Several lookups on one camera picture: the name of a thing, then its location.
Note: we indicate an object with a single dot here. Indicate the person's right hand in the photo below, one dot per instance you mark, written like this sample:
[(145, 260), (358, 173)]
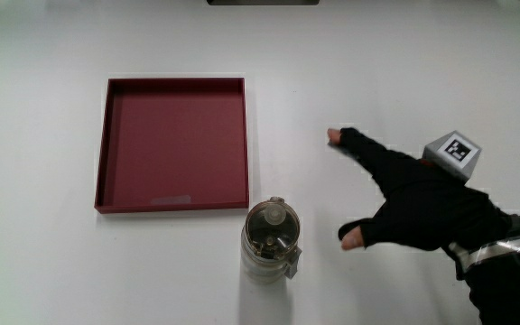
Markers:
[(422, 203)]

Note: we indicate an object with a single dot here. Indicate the clear glass jar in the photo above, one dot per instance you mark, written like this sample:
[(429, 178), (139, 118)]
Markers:
[(270, 239)]

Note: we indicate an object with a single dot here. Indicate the person's right forearm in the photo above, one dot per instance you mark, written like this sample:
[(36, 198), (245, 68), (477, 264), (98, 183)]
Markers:
[(513, 280)]

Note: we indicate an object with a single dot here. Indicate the dark red square tray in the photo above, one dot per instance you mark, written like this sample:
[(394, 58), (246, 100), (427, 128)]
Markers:
[(176, 149)]

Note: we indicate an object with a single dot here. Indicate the dark monitor base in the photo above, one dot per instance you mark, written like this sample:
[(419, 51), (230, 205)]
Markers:
[(262, 2)]

